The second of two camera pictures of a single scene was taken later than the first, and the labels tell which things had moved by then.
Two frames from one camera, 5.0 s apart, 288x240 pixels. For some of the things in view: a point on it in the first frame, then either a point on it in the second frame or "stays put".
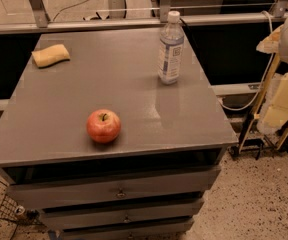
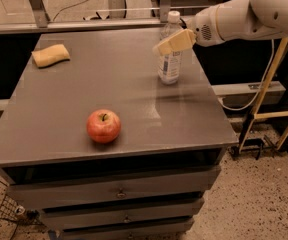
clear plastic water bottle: x=170 y=51 stays put
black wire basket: x=12 y=210 stays put
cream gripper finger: x=271 y=44 to x=207 y=25
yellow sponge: x=51 y=55 stays put
